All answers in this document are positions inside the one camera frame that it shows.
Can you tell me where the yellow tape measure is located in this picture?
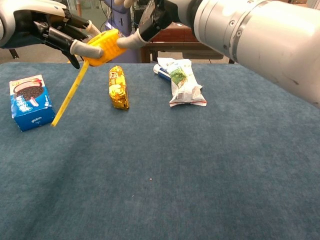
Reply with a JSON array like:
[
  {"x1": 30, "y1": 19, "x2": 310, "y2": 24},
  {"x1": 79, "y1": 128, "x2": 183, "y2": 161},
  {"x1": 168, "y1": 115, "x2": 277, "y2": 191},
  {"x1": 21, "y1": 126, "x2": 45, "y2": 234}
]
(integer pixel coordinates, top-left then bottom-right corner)
[{"x1": 51, "y1": 28, "x2": 128, "y2": 127}]

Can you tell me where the purple robot base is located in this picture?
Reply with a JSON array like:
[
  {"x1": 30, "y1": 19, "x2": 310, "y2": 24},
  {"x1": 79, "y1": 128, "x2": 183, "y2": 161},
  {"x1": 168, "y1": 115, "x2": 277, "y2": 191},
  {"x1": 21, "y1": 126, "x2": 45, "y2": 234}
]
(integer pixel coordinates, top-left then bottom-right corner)
[{"x1": 101, "y1": 0, "x2": 141, "y2": 64}]

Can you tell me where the blue and white tube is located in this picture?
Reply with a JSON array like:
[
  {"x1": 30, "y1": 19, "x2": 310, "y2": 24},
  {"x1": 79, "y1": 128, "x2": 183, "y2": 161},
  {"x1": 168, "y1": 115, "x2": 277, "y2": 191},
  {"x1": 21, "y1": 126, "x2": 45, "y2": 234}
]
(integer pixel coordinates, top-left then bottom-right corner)
[{"x1": 153, "y1": 63, "x2": 172, "y2": 82}]

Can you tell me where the blue ice cream box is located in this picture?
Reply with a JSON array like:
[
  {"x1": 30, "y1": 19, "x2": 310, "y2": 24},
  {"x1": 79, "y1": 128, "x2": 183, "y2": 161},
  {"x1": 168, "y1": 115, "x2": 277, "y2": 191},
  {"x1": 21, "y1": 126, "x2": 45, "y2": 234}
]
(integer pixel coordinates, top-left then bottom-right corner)
[{"x1": 9, "y1": 74, "x2": 56, "y2": 133}]

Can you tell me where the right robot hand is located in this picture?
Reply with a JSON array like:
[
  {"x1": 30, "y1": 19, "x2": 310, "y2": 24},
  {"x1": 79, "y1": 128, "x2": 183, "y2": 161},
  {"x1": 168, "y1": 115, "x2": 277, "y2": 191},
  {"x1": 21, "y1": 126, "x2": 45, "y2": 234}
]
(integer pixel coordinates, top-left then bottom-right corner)
[{"x1": 113, "y1": 0, "x2": 198, "y2": 50}]

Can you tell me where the blue carpet table cover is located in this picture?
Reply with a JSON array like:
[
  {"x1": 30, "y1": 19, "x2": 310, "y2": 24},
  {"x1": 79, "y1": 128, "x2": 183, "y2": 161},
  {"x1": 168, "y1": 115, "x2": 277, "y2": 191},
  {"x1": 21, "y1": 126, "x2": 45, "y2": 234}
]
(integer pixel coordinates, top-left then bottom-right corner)
[{"x1": 0, "y1": 62, "x2": 320, "y2": 240}]

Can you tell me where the white plastic snack bag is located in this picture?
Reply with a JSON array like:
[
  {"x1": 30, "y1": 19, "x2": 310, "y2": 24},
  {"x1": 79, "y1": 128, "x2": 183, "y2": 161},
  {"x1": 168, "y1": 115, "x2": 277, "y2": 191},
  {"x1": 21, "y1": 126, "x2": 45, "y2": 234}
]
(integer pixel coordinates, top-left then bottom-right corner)
[{"x1": 156, "y1": 57, "x2": 208, "y2": 108}]

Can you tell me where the brown mahjong table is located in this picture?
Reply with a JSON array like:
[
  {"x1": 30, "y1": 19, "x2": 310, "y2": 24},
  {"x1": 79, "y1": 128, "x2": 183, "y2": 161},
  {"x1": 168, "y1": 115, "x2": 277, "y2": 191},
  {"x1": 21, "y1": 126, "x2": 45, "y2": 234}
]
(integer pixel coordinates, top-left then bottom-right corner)
[{"x1": 137, "y1": 21, "x2": 236, "y2": 64}]

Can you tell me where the gold foil snack pack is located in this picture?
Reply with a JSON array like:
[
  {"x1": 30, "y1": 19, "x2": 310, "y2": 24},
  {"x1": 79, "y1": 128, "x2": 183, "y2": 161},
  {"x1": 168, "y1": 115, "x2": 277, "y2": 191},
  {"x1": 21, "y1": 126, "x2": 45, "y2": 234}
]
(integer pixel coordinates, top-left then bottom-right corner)
[{"x1": 108, "y1": 65, "x2": 130, "y2": 111}]

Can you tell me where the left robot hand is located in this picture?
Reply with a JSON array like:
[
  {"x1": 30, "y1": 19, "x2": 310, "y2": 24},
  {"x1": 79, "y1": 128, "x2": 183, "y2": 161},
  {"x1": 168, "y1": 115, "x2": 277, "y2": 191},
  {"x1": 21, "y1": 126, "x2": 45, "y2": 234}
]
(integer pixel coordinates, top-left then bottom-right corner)
[{"x1": 14, "y1": 2, "x2": 105, "y2": 70}]

